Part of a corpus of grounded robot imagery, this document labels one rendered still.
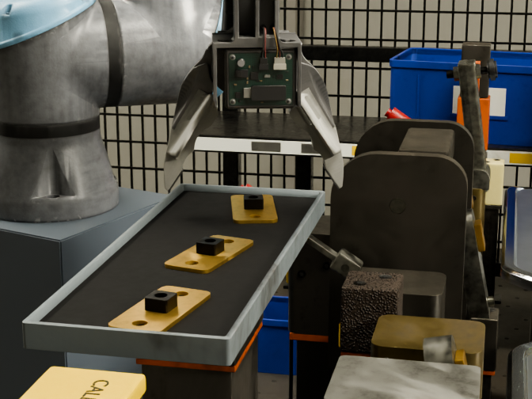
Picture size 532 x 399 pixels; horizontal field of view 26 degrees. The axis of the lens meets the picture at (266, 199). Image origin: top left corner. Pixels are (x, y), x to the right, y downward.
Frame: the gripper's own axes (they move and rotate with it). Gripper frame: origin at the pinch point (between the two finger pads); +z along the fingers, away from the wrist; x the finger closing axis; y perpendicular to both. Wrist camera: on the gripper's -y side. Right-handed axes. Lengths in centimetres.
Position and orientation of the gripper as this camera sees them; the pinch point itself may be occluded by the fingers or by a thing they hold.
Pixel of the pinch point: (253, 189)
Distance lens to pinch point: 101.1
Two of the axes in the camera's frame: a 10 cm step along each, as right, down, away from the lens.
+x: 10.0, -0.1, 0.5
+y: 0.6, 2.6, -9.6
